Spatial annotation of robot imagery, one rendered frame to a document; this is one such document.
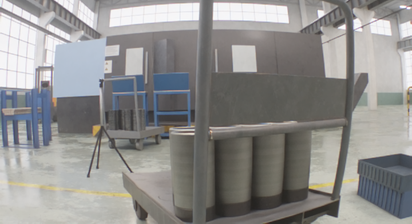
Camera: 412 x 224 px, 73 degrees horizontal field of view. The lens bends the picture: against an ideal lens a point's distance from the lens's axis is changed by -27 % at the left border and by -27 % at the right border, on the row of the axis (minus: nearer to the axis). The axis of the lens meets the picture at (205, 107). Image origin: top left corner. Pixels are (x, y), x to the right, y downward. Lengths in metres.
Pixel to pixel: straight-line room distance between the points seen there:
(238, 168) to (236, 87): 0.28
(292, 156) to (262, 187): 0.15
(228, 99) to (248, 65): 6.50
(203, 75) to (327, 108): 0.44
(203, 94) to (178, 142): 0.23
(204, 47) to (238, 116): 0.19
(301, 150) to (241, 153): 0.24
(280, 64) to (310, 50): 0.82
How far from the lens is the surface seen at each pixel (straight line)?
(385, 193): 1.92
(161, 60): 7.16
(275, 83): 0.97
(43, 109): 5.51
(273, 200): 1.20
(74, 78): 7.75
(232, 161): 1.09
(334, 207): 1.31
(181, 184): 1.06
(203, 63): 0.85
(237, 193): 1.12
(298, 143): 1.23
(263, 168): 1.16
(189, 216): 1.08
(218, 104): 0.89
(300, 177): 1.25
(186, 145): 1.03
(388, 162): 2.35
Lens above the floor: 0.62
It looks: 1 degrees down
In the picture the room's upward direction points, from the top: 1 degrees counter-clockwise
